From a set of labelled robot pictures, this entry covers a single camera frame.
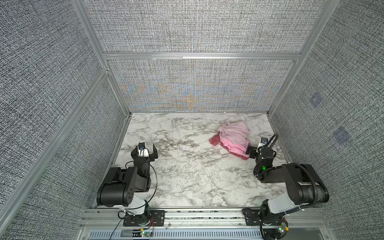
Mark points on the dark pink cloth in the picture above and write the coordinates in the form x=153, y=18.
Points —
x=236, y=150

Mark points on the light pink cloth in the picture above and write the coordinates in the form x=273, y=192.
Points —
x=234, y=141

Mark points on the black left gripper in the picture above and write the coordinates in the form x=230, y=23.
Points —
x=133, y=154

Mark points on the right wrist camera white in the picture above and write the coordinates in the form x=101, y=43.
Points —
x=263, y=142

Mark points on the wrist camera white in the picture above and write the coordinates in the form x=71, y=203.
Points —
x=143, y=151
x=263, y=142

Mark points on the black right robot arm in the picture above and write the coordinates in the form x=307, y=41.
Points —
x=304, y=188

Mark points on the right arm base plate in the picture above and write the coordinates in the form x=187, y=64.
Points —
x=255, y=216

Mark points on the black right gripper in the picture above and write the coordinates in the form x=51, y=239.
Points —
x=250, y=150

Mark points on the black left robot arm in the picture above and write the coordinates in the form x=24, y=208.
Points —
x=120, y=185

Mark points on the right green circuit board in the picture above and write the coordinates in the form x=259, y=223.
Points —
x=280, y=232

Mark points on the aluminium front rail frame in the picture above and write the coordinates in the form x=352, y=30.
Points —
x=201, y=224

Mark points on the mauve pink cloth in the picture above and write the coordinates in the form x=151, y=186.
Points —
x=238, y=130

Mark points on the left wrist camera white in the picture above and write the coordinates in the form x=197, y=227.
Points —
x=143, y=151

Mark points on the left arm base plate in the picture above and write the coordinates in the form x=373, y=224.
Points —
x=154, y=217

